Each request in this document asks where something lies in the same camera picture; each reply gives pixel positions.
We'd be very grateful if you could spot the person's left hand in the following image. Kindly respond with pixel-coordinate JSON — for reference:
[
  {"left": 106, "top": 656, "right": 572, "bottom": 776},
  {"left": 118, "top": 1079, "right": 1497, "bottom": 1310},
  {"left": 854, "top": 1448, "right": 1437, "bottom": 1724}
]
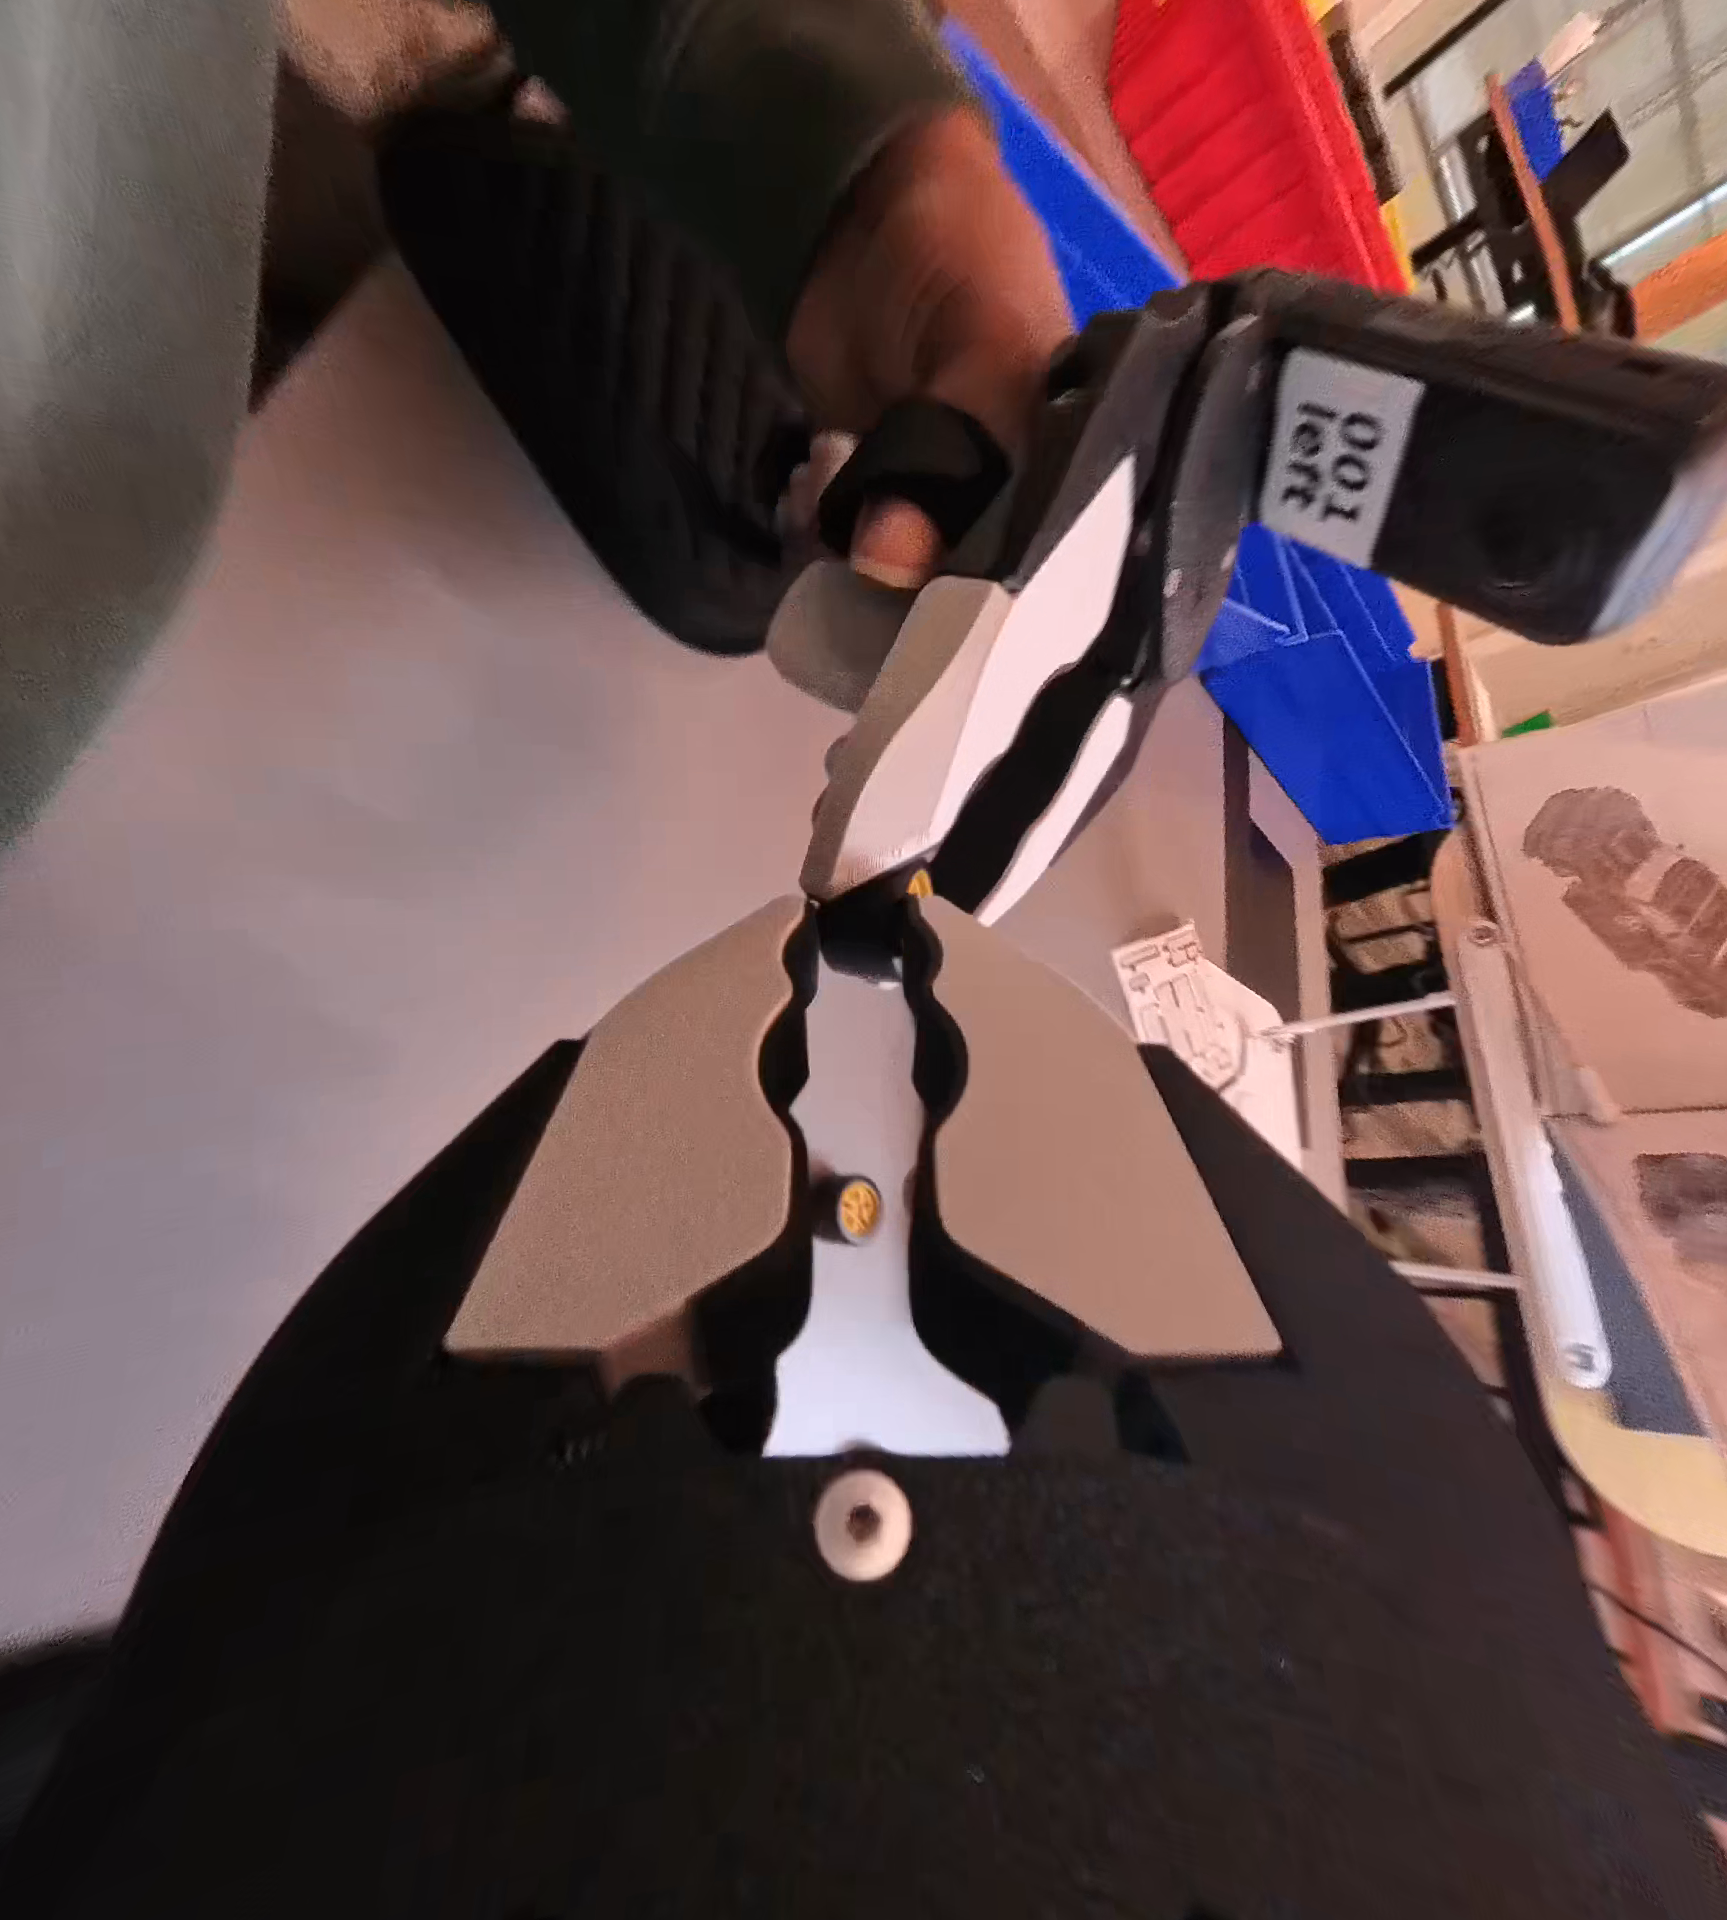
[{"left": 790, "top": 119, "right": 1082, "bottom": 587}]

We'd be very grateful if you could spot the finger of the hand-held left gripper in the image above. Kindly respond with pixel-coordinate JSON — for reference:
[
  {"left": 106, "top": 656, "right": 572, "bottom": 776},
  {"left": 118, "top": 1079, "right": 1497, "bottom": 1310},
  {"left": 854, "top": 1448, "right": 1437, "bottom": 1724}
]
[
  {"left": 798, "top": 449, "right": 1142, "bottom": 901},
  {"left": 970, "top": 689, "right": 1142, "bottom": 926}
]

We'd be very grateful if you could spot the blue storage bin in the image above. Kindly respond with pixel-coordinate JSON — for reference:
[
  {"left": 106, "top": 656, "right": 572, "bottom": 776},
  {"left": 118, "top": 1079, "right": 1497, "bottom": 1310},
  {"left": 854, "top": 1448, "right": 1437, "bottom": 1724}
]
[{"left": 940, "top": 24, "right": 1455, "bottom": 847}]

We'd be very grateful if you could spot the red storage bin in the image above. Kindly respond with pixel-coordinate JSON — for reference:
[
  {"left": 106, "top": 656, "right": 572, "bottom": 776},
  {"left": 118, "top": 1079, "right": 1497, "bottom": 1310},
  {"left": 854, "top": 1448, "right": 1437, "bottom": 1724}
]
[{"left": 1104, "top": 0, "right": 1405, "bottom": 293}]

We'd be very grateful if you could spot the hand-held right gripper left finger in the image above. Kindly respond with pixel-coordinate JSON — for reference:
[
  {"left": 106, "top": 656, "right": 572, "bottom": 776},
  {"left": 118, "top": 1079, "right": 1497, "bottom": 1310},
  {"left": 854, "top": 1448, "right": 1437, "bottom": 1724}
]
[{"left": 450, "top": 900, "right": 814, "bottom": 1382}]

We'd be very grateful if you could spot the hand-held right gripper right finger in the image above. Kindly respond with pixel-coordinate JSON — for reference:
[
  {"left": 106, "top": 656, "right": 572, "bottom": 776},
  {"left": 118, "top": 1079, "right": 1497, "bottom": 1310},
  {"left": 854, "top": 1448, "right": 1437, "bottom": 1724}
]
[{"left": 910, "top": 900, "right": 1287, "bottom": 1376}]

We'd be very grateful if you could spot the white booklet stand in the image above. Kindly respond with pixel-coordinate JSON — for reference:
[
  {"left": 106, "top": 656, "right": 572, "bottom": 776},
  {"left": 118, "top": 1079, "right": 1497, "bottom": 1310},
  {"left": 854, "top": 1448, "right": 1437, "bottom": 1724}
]
[{"left": 1193, "top": 900, "right": 1621, "bottom": 1387}]

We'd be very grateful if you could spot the lego instruction booklet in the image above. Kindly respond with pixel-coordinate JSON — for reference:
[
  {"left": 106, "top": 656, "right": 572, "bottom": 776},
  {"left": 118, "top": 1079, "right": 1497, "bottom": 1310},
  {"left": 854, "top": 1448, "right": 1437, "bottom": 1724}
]
[{"left": 1463, "top": 660, "right": 1727, "bottom": 1592}]

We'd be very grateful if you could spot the black dimpled wrist rest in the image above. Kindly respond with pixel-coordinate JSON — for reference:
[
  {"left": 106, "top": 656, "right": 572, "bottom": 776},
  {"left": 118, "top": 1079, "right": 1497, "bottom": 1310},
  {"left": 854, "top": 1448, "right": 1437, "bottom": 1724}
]
[{"left": 378, "top": 106, "right": 812, "bottom": 656}]

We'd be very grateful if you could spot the person's left forearm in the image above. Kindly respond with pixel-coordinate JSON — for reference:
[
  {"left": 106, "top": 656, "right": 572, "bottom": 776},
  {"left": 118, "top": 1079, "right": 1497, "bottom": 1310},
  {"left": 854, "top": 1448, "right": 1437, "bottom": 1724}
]
[{"left": 490, "top": 0, "right": 986, "bottom": 332}]

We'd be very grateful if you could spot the white sticker sheet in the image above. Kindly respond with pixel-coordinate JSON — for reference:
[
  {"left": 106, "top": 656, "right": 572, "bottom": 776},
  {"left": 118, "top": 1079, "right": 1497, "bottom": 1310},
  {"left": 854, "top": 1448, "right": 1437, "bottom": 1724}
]
[{"left": 1114, "top": 922, "right": 1261, "bottom": 1098}]

